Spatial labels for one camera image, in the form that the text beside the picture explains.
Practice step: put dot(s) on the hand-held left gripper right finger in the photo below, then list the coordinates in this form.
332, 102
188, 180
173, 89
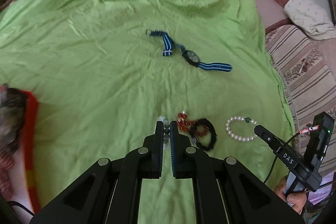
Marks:
173, 153

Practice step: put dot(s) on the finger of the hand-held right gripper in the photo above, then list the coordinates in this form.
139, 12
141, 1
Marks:
267, 137

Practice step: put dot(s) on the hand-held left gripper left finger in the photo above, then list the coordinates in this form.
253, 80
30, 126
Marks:
159, 150

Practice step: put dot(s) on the red gift box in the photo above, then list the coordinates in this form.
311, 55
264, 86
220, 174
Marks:
31, 134

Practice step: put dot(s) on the pink checkered scrunchie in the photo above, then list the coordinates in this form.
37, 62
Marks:
10, 171

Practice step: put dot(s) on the person's right hand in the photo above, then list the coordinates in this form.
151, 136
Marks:
296, 200

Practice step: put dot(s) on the striped sofa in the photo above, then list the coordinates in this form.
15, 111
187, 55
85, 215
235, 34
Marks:
302, 61

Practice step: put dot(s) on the green blanket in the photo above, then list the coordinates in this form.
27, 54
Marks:
105, 56

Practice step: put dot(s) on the white floral pillow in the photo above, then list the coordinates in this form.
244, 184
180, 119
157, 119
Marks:
309, 15

